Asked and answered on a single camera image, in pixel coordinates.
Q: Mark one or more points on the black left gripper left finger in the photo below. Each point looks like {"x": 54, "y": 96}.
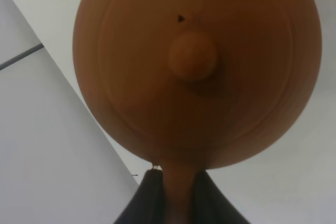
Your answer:
{"x": 147, "y": 206}

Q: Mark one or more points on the brown clay teapot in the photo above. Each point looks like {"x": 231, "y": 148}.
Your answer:
{"x": 193, "y": 85}

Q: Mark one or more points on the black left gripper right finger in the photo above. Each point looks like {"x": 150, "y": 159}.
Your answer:
{"x": 210, "y": 206}

